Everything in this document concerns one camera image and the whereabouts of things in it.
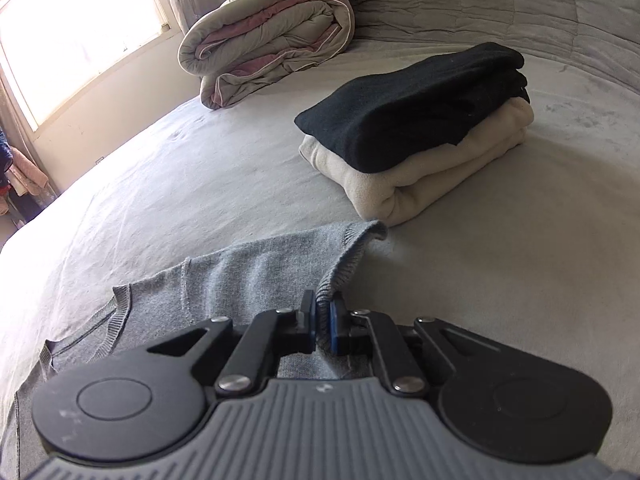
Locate black folded garment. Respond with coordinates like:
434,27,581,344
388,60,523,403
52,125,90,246
294,42,530,173

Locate window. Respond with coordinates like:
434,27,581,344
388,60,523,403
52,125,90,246
0,0,176,133

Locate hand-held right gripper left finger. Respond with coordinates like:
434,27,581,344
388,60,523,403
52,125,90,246
147,290,321,396

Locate bed with grey sheet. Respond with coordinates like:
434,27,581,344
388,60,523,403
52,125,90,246
0,40,640,480

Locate cream folded garment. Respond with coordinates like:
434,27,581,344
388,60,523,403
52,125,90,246
298,97,535,227

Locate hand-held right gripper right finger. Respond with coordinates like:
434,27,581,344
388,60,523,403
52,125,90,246
327,295,501,396

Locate pink hanging clothes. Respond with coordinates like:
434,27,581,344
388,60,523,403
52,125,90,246
0,147,49,216

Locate grey knit sweater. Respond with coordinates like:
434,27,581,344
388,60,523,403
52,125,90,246
14,220,388,461

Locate grey quilted headboard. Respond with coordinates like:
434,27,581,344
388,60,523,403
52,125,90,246
160,0,640,76

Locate folded grey pink quilt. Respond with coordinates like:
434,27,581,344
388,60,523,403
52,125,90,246
178,0,355,110

